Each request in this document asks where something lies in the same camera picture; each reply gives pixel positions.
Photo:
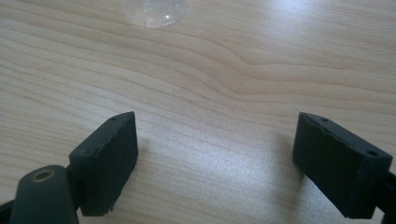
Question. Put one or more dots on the small clear plastic cup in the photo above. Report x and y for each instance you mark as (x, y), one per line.
(152, 12)

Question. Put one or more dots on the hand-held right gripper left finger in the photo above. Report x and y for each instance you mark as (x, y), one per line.
(102, 168)

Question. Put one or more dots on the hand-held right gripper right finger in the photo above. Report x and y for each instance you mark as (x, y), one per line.
(336, 168)

